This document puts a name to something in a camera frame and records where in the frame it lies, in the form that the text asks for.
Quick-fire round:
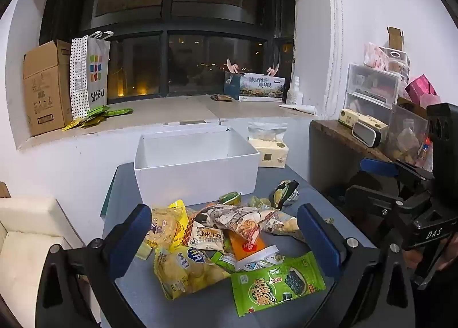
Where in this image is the green stick packet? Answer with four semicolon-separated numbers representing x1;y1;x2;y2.
210;251;237;273

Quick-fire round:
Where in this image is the line-art print snack bag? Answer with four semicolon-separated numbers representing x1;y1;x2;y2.
193;204;260;233

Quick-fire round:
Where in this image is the person's right hand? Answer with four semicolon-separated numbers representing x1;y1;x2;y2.
442;238;458;271

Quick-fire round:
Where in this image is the dark window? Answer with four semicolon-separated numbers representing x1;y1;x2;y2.
39;0;296;105

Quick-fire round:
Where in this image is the yellow chips bag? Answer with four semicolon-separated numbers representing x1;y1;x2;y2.
155;245;231;300

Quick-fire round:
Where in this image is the small green candy packet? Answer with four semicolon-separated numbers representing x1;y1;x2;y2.
248;196;273;210

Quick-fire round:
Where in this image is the white box with oval window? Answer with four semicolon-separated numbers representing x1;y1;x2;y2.
379;47;410;76

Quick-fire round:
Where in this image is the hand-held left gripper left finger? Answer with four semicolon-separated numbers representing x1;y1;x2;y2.
36;204;153;328

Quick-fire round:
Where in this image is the small open cardboard box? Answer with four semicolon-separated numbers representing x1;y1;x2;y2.
387;26;404;51

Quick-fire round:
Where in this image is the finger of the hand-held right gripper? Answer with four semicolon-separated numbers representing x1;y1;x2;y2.
345;185;432;221
361;158;434;182

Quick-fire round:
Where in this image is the small pale green packet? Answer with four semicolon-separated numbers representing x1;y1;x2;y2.
137;241;153;260

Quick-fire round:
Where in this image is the white dotted shopping bag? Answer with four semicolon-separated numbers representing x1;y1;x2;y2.
70;30;114;119

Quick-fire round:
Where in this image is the teal board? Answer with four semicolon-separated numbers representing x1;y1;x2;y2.
100;165;119;217

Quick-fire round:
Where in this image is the pink floral bag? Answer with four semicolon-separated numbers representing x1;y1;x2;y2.
364;42;389;71

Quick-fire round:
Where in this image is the beige puffed snack bag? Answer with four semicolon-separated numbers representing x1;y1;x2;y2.
229;210;300;244

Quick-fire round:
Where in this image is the clear plastic drawer unit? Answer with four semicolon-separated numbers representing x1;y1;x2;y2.
343;63;400;123

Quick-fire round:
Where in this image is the green seaweed snack packet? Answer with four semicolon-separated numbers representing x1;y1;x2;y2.
231;252;327;317

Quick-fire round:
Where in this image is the cream patterned box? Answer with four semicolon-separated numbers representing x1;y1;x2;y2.
338;109;389;137

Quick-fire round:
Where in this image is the dark green snack bag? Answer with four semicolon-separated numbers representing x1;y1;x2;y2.
273;180;300;210

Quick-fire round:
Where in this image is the pile of green sachets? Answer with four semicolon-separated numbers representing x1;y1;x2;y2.
62;105;134;131

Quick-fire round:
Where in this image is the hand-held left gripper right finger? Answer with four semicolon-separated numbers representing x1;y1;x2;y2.
297;203;417;328

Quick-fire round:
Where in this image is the brown cardboard box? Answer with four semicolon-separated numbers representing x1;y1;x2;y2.
22;40;74;137

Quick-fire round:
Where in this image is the dark side cabinet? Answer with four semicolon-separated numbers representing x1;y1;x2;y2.
309;118;398;228

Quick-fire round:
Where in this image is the white plastic bottle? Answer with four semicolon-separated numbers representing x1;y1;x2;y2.
285;76;303;106

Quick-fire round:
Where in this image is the white black speaker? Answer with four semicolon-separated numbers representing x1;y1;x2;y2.
352;116;383;149

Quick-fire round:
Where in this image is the cream tissue pack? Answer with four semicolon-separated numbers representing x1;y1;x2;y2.
248;138;290;168

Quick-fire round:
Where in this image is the clear acrylic container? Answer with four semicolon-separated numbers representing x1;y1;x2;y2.
384;104;430;167

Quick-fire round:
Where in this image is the white cardboard box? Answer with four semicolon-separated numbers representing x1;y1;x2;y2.
133;125;260;207

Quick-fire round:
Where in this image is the white rice cracker packet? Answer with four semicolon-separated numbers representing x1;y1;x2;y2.
188;221;227;253

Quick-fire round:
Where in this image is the beige sofa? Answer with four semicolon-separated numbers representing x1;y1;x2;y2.
0;195;84;328

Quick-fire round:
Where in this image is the orange snack packet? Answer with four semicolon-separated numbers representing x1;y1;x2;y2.
229;229;267;261

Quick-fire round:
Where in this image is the landscape print tissue box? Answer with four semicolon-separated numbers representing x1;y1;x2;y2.
224;71;286;103

